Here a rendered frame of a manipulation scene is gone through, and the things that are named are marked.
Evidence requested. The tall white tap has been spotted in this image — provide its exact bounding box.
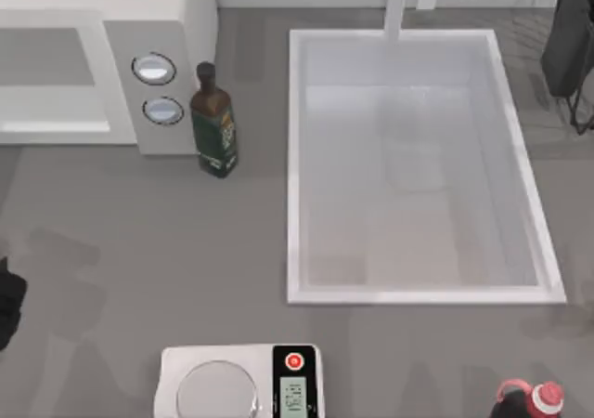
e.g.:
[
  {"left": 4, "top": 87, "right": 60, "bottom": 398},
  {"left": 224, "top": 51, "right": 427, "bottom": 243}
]
[{"left": 382, "top": 0, "right": 431, "bottom": 43}]

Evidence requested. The white sink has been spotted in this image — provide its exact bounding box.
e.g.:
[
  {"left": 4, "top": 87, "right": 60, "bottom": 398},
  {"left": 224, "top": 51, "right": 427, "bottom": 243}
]
[{"left": 286, "top": 28, "right": 568, "bottom": 306}]

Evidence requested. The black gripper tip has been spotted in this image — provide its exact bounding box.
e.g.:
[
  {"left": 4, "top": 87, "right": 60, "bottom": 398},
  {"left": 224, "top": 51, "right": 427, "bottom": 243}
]
[{"left": 0, "top": 255, "right": 29, "bottom": 351}]

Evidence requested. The white kitchen scale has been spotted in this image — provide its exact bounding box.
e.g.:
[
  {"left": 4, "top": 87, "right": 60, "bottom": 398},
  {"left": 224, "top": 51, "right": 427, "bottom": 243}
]
[{"left": 153, "top": 343, "right": 326, "bottom": 418}]

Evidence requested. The pale microwave oven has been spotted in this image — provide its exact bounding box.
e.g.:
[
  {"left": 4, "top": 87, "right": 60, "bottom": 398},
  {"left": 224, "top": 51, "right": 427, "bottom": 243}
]
[{"left": 0, "top": 0, "right": 219, "bottom": 157}]

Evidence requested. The dark jug with red cap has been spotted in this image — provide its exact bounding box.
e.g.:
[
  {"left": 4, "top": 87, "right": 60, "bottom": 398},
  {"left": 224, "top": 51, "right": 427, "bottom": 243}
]
[{"left": 487, "top": 378, "right": 566, "bottom": 418}]

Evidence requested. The dark green bottle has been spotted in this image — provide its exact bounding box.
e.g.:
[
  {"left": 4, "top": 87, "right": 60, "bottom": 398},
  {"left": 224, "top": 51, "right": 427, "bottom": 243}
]
[{"left": 189, "top": 61, "right": 240, "bottom": 178}]

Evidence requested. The microwave knob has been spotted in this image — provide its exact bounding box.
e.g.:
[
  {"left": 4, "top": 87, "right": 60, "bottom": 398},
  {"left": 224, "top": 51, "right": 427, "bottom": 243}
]
[
  {"left": 141, "top": 96, "right": 186, "bottom": 126},
  {"left": 131, "top": 51, "right": 178, "bottom": 86}
]

